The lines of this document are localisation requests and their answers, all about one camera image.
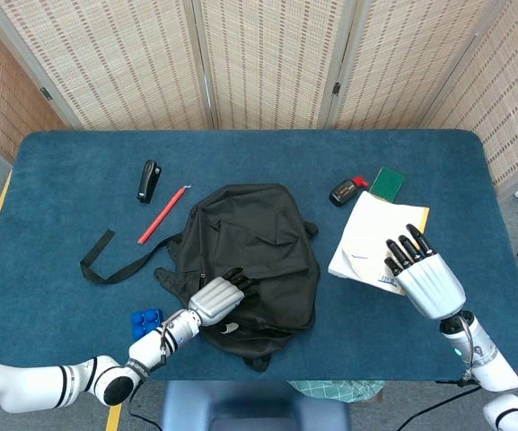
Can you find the white and yellow notebook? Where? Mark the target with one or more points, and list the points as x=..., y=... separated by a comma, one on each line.
x=371, y=229

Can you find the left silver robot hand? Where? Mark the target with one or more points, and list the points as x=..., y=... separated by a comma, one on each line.
x=213, y=301

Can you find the green checkered cloth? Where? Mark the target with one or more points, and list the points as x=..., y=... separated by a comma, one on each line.
x=335, y=389

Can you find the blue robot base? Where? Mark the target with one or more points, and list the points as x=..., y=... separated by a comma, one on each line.
x=254, y=404

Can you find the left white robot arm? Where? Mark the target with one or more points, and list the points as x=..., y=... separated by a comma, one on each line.
x=38, y=386

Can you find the woven folding screen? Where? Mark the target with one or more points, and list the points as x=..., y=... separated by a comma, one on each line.
x=276, y=63

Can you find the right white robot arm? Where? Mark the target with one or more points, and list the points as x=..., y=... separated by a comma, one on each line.
x=487, y=359

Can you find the black ink bottle red cap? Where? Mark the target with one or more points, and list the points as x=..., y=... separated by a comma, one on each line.
x=343, y=193

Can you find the metal screen hinge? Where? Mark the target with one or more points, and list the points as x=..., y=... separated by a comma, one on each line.
x=336, y=88
x=46, y=93

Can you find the blue carpet table cover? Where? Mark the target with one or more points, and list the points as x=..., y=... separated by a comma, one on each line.
x=61, y=179

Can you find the black stapler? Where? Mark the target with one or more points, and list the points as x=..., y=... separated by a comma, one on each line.
x=148, y=179

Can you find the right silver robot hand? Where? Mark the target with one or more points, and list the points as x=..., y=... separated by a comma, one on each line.
x=429, y=287

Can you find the black fabric backpack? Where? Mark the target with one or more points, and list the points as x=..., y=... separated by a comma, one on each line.
x=258, y=233

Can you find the red pen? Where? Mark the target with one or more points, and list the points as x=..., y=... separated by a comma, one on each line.
x=162, y=217

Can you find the blue plastic building block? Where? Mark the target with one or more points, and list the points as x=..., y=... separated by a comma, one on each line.
x=144, y=321

